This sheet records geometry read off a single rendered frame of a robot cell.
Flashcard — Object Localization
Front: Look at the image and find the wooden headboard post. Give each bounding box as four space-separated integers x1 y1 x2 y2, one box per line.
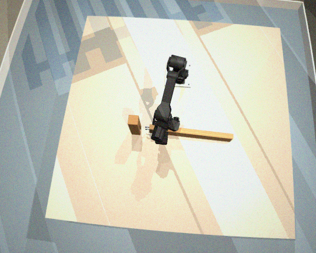
128 115 141 135

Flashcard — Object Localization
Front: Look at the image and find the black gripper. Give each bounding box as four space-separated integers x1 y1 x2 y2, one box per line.
155 129 168 145

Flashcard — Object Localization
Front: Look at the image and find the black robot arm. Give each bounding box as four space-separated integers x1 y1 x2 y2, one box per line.
151 55 189 142

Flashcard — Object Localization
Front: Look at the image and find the brown wooden rail with steel hooks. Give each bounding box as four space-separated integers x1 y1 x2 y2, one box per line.
145 124 233 142

